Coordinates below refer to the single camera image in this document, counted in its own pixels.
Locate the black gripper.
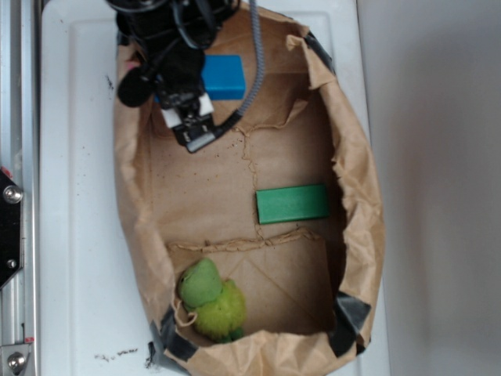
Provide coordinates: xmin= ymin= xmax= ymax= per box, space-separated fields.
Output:
xmin=117 ymin=31 xmax=206 ymax=109

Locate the blue rectangular block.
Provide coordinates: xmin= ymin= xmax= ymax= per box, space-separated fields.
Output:
xmin=202 ymin=55 xmax=247 ymax=100

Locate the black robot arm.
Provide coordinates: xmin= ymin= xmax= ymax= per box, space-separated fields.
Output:
xmin=107 ymin=1 xmax=241 ymax=107

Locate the green rectangular block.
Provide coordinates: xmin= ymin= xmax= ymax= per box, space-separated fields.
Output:
xmin=255 ymin=184 xmax=330 ymax=224

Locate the brown paper bag tray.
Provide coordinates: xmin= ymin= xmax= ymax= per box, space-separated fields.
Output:
xmin=114 ymin=9 xmax=384 ymax=375

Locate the green plush toy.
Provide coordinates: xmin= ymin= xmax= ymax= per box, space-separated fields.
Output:
xmin=178 ymin=258 xmax=247 ymax=343

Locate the grey braided cable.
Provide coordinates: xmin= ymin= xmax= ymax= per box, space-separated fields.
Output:
xmin=209 ymin=0 xmax=267 ymax=140

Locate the aluminium frame rail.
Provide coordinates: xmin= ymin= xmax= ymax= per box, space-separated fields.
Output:
xmin=1 ymin=1 xmax=38 ymax=375

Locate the black metal bracket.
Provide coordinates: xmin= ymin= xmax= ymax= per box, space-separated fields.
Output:
xmin=0 ymin=166 xmax=23 ymax=288

